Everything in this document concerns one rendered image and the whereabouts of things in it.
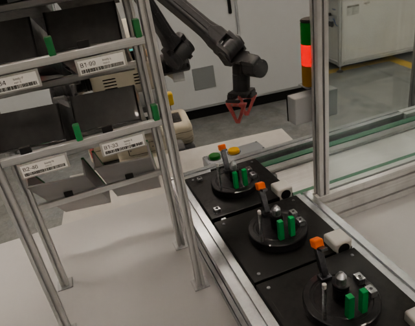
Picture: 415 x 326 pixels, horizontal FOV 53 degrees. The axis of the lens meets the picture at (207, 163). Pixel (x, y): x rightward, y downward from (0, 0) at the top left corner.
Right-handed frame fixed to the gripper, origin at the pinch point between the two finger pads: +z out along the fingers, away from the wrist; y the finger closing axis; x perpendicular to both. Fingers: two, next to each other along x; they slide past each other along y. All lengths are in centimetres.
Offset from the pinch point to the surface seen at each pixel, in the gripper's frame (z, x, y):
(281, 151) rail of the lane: 10.9, -14.0, -1.4
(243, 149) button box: 10.8, -0.7, -2.1
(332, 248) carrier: 14, -36, -49
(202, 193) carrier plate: 13.9, 2.1, -32.2
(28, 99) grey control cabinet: 41, 260, 157
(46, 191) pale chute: 1, 27, -65
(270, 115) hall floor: 75, 56, 261
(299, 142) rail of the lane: 9.2, -18.7, 4.3
